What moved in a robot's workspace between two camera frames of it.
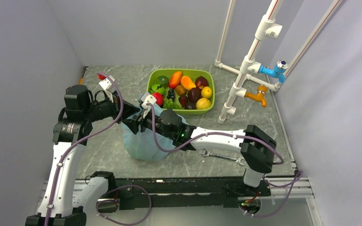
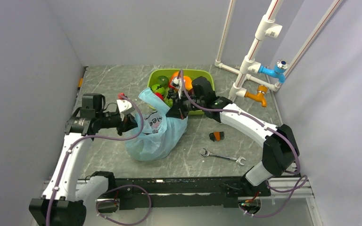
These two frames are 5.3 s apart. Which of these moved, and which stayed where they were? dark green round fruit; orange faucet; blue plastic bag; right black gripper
Moved: right black gripper
Stayed: dark green round fruit; orange faucet; blue plastic bag
